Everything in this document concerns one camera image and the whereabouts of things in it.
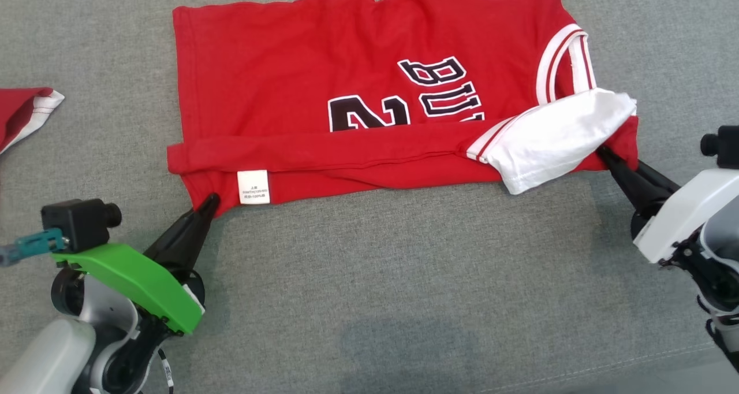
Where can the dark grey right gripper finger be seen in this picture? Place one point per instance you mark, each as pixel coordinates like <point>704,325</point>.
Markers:
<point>658,177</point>
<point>632,189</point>

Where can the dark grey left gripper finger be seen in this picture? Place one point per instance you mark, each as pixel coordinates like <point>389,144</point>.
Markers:
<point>173,241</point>
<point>199,241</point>

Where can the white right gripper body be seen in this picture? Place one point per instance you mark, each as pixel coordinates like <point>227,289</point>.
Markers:
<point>687,215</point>

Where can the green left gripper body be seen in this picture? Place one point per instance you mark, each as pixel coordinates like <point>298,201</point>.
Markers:
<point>138,284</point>

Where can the red shorts white hem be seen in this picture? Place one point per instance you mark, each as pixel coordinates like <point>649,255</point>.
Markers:
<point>20,111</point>

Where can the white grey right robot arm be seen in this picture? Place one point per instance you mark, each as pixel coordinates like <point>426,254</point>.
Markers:
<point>719,267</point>

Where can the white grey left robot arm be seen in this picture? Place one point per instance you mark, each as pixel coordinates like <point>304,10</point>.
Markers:
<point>52,348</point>

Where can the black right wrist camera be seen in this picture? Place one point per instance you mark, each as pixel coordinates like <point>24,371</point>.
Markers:
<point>724,145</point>

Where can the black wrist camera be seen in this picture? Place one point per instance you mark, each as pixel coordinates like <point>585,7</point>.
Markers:
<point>78,220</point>
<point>724,145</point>

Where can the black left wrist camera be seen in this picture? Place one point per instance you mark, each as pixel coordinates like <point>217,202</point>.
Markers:
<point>78,220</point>

